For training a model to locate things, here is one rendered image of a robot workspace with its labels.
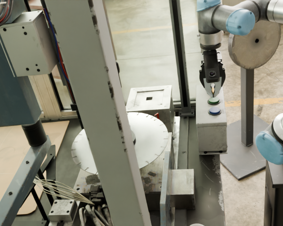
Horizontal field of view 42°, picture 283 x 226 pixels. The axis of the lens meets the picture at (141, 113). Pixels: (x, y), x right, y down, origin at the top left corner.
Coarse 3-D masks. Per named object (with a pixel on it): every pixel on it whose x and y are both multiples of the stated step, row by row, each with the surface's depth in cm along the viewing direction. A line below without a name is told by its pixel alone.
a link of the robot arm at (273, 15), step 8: (256, 0) 112; (264, 0) 112; (272, 0) 110; (280, 0) 108; (264, 8) 111; (272, 8) 109; (280, 8) 107; (264, 16) 112; (272, 16) 110; (280, 16) 107
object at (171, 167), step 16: (176, 128) 156; (176, 144) 147; (160, 160) 127; (176, 160) 139; (80, 176) 127; (144, 176) 122; (160, 176) 121; (176, 176) 124; (192, 176) 123; (80, 192) 121; (96, 192) 111; (144, 192) 117; (160, 192) 116; (176, 192) 118; (192, 192) 117; (96, 208) 109; (160, 208) 92; (176, 208) 121; (192, 208) 120; (160, 224) 91; (176, 224) 116
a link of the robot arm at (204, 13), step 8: (200, 0) 114; (208, 0) 112; (216, 0) 113; (200, 8) 115; (208, 8) 113; (200, 16) 116; (208, 16) 113; (200, 24) 118; (208, 24) 115; (200, 32) 120; (208, 32) 118; (216, 32) 118
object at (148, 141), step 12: (132, 120) 132; (144, 120) 131; (156, 120) 130; (84, 132) 131; (144, 132) 125; (156, 132) 124; (72, 144) 126; (84, 144) 125; (144, 144) 120; (156, 144) 119; (72, 156) 121; (84, 156) 120; (144, 156) 115; (156, 156) 114; (84, 168) 115
